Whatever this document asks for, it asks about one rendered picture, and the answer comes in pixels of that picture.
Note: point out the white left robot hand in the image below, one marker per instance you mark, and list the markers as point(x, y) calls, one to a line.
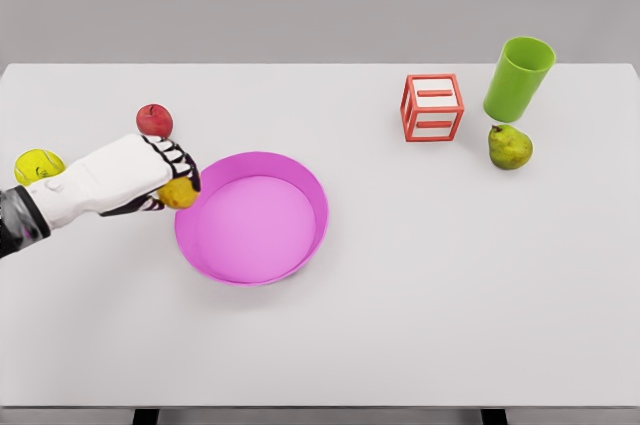
point(125, 165)

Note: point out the yellow lemon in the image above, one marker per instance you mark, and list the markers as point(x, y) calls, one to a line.
point(177, 193)

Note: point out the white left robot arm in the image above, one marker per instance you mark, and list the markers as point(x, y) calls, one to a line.
point(35, 207)

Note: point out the pink round plate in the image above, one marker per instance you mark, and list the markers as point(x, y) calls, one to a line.
point(252, 220)

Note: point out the red apple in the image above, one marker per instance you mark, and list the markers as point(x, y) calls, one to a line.
point(154, 120)

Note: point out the yellow-green tennis ball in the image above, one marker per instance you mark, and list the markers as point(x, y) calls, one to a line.
point(35, 165)

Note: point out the red white drawer cabinet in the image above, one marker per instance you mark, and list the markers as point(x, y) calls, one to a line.
point(432, 107)

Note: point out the green pear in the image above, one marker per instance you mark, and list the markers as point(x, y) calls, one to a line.
point(510, 147)

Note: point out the green plastic cup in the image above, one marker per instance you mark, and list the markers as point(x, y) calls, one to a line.
point(517, 80)

